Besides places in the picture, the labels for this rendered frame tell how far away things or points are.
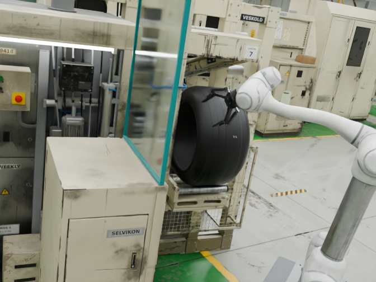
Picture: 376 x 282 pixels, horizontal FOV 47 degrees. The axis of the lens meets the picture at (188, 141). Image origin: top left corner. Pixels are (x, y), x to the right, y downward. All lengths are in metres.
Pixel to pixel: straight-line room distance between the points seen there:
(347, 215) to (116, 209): 0.93
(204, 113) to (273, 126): 4.92
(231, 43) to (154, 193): 1.35
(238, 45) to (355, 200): 1.32
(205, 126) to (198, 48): 0.55
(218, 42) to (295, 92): 4.72
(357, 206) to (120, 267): 0.98
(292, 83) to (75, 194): 5.94
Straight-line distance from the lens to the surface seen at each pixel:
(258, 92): 1.81
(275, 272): 2.47
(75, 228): 1.66
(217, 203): 2.66
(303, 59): 7.37
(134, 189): 1.64
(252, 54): 2.84
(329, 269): 1.98
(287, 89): 7.19
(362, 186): 1.85
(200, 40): 2.65
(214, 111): 2.35
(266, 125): 7.10
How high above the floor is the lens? 1.96
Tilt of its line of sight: 18 degrees down
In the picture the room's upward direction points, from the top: 9 degrees clockwise
